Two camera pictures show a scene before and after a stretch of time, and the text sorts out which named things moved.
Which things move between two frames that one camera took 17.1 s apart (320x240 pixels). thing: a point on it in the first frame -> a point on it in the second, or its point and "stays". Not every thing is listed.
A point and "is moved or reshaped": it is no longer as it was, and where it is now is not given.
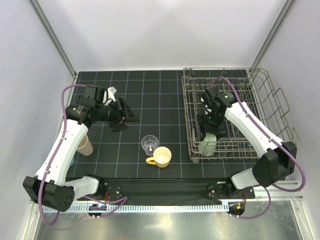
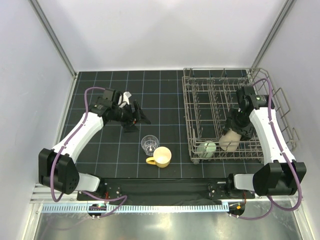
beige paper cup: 85,147 -> 229,141
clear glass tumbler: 149,143 stays
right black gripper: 202,119 -> 246,132
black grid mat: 158,146 stays
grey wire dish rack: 248,83 stays
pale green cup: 207,146 is moved or reshaped
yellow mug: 161,157 stays
